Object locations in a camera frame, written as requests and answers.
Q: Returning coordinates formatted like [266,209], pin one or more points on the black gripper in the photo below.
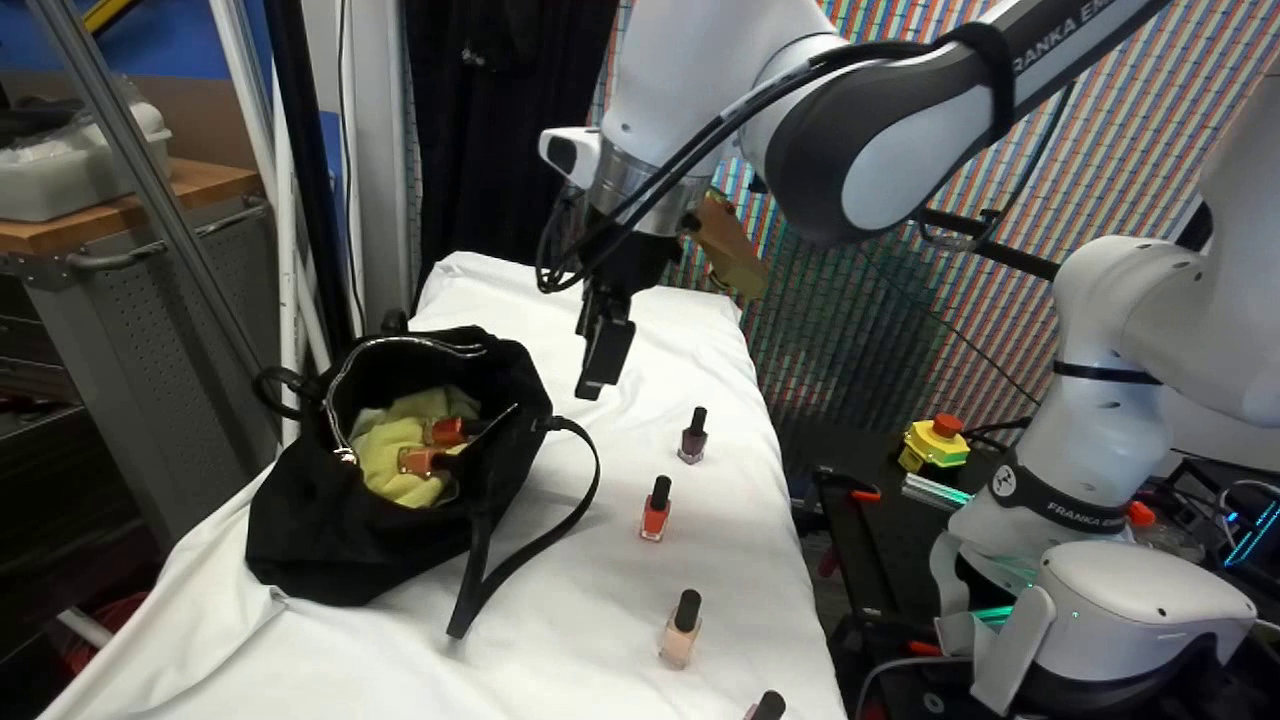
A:
[626,274]

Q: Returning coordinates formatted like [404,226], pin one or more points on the dark brown nail polish bottle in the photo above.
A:
[693,441]

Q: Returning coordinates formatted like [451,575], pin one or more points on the small orange nail polish bottle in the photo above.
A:
[447,431]

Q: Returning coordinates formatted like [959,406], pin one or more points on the pale red nail polish bottle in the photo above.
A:
[418,463]

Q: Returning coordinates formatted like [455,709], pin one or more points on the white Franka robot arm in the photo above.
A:
[904,135]

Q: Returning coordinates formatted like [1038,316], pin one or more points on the large orange nail polish bottle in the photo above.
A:
[654,512]

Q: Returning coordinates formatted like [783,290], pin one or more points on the peach nail polish bottle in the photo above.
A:
[682,639]

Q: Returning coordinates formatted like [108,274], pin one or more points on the black capped nail polish bottle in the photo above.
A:
[765,704]

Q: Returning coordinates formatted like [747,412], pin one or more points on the tan wrist plate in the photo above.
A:
[732,244]

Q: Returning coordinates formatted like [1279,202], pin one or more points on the white tablecloth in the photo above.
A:
[603,575]

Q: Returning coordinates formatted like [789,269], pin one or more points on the yellow cloth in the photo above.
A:
[380,452]

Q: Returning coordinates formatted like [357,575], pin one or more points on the black curtain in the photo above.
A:
[507,135]

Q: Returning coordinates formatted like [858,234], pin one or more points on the colourful patterned screen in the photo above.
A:
[852,335]

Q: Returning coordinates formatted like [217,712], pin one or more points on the black fabric handbag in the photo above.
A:
[321,533]

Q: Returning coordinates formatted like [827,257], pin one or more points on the yellow red emergency stop button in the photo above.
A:
[935,441]

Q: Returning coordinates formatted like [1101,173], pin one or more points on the teal box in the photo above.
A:
[940,490]

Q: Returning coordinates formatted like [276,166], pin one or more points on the grey metal cabinet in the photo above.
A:
[144,360]

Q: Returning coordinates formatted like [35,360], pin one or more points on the slanted aluminium pole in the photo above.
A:
[144,186]

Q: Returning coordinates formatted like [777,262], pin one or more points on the wooden board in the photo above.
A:
[123,209]

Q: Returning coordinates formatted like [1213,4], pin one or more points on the white plastic container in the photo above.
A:
[64,166]

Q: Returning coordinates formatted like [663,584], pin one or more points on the blue lit device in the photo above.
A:
[1256,525]

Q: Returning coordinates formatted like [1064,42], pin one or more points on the black frame post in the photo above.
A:
[315,173]

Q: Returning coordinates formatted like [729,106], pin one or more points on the white frame tube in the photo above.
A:
[275,202]

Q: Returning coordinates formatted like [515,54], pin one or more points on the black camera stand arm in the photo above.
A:
[985,242]

